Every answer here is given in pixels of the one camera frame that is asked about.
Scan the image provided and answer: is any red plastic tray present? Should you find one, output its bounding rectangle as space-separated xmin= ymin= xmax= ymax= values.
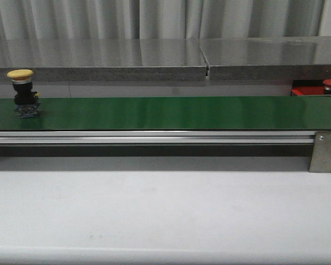
xmin=291 ymin=86 xmax=331 ymax=96

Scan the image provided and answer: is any steel conveyor support bracket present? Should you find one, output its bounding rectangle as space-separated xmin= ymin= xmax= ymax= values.
xmin=309 ymin=131 xmax=331 ymax=173

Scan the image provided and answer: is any grey stone counter slab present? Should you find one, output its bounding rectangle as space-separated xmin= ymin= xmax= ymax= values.
xmin=199 ymin=36 xmax=331 ymax=81
xmin=0 ymin=39 xmax=207 ymax=83

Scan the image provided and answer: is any grey stone counter slab right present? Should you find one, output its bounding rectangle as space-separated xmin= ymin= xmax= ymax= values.
xmin=199 ymin=36 xmax=331 ymax=81

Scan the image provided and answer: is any aluminium conveyor side rail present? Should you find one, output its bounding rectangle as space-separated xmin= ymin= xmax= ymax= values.
xmin=0 ymin=130 xmax=316 ymax=145

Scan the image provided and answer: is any grey stone counter slab left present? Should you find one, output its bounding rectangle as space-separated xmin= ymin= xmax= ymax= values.
xmin=0 ymin=39 xmax=207 ymax=83

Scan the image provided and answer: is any white pleated curtain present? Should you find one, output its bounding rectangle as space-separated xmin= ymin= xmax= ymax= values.
xmin=0 ymin=1 xmax=325 ymax=40

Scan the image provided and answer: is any green conveyor belt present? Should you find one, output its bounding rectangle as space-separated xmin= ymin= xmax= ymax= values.
xmin=0 ymin=96 xmax=331 ymax=130

